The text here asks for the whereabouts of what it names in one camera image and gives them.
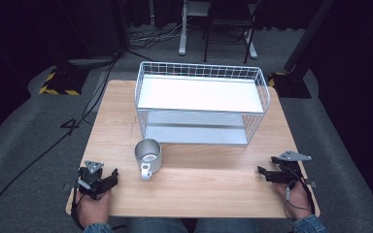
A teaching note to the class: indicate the black stand base striped tape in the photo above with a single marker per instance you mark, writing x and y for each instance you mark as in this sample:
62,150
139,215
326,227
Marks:
64,81
289,85

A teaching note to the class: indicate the person's right hand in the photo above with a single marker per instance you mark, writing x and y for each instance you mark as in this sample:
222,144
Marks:
296,200

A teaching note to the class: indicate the white desk frame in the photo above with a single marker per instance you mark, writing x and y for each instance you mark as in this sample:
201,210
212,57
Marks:
184,32

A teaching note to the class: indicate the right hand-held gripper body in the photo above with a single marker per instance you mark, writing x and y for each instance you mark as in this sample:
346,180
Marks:
289,168

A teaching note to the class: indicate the metal mug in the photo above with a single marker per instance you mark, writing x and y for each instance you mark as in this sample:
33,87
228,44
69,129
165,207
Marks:
148,157

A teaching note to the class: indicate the black folding chair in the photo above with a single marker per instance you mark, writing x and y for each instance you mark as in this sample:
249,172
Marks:
230,22

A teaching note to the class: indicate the black slanted stand pole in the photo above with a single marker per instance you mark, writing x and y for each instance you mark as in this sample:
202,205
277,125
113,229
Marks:
307,35

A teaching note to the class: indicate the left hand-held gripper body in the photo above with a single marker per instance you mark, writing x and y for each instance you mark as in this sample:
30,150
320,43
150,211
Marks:
91,179

